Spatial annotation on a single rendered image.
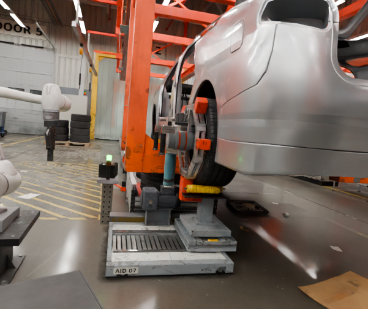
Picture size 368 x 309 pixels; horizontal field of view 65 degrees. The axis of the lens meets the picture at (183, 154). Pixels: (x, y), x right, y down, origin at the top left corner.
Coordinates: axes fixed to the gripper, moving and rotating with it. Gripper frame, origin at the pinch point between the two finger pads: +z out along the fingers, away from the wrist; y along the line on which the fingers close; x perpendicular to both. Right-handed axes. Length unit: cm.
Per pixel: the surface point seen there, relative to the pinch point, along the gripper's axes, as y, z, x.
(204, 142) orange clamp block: -5, -11, 92
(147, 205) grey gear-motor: -61, 43, 57
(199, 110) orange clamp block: -19, -33, 91
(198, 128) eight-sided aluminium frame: -13, -20, 89
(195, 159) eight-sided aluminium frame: -14, 0, 88
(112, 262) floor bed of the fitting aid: -2, 65, 38
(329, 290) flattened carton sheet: 9, 78, 174
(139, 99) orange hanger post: -76, -46, 46
